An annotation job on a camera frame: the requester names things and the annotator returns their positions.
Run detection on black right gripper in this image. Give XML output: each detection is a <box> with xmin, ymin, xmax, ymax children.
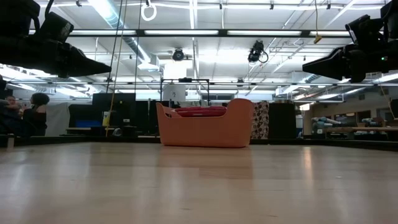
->
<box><xmin>302</xmin><ymin>39</ymin><xmax>398</xmax><ymax>83</ymax></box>

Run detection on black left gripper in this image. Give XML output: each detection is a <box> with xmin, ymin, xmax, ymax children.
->
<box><xmin>0</xmin><ymin>35</ymin><xmax>113</xmax><ymax>79</ymax></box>

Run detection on red popcorn bag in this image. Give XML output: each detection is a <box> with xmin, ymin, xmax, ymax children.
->
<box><xmin>177</xmin><ymin>110</ymin><xmax>228</xmax><ymax>118</ymax></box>

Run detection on black monitor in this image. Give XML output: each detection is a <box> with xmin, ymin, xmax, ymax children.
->
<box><xmin>91</xmin><ymin>92</ymin><xmax>137</xmax><ymax>128</ymax></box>

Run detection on person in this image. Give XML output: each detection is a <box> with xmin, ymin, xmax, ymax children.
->
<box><xmin>0</xmin><ymin>95</ymin><xmax>24</xmax><ymax>136</ymax></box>
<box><xmin>22</xmin><ymin>92</ymin><xmax>50</xmax><ymax>137</ymax></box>

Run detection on black cabinet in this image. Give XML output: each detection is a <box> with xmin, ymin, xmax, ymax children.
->
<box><xmin>268</xmin><ymin>102</ymin><xmax>297</xmax><ymax>139</ymax></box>

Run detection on polka-dot box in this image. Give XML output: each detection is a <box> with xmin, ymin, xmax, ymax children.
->
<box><xmin>251</xmin><ymin>101</ymin><xmax>270</xmax><ymax>140</ymax></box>

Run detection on white sign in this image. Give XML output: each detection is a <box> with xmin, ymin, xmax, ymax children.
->
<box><xmin>162</xmin><ymin>84</ymin><xmax>187</xmax><ymax>102</ymax></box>

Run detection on black round ceiling device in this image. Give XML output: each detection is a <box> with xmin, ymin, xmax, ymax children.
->
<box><xmin>172</xmin><ymin>48</ymin><xmax>185</xmax><ymax>62</ymax></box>

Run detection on orange plastic basket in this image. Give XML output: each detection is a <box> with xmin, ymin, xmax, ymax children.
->
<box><xmin>155</xmin><ymin>98</ymin><xmax>255</xmax><ymax>149</ymax></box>

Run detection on yellow hook on cord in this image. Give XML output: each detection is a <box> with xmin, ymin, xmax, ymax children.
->
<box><xmin>313</xmin><ymin>0</ymin><xmax>323</xmax><ymax>45</ymax></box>

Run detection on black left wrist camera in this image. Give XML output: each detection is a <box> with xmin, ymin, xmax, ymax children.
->
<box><xmin>39</xmin><ymin>11</ymin><xmax>75</xmax><ymax>43</ymax></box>

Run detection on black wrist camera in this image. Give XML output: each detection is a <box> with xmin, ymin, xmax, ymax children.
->
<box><xmin>39</xmin><ymin>11</ymin><xmax>75</xmax><ymax>43</ymax></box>
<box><xmin>345</xmin><ymin>14</ymin><xmax>385</xmax><ymax>47</ymax></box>

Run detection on black horizontal rail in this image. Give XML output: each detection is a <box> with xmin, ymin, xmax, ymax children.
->
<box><xmin>9</xmin><ymin>80</ymin><xmax>398</xmax><ymax>87</ymax></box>

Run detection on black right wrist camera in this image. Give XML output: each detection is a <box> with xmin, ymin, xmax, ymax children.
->
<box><xmin>345</xmin><ymin>14</ymin><xmax>385</xmax><ymax>47</ymax></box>

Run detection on black hanging camera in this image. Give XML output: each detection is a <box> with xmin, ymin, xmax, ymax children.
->
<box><xmin>247</xmin><ymin>39</ymin><xmax>269</xmax><ymax>64</ymax></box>

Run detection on white hanging ring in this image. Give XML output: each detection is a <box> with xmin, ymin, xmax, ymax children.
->
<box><xmin>140</xmin><ymin>0</ymin><xmax>158</xmax><ymax>22</ymax></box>

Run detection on black metal table frame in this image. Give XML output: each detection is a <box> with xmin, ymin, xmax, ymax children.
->
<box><xmin>0</xmin><ymin>134</ymin><xmax>398</xmax><ymax>152</ymax></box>

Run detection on black stand frame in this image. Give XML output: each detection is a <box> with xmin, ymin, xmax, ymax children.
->
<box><xmin>160</xmin><ymin>77</ymin><xmax>210</xmax><ymax>106</ymax></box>

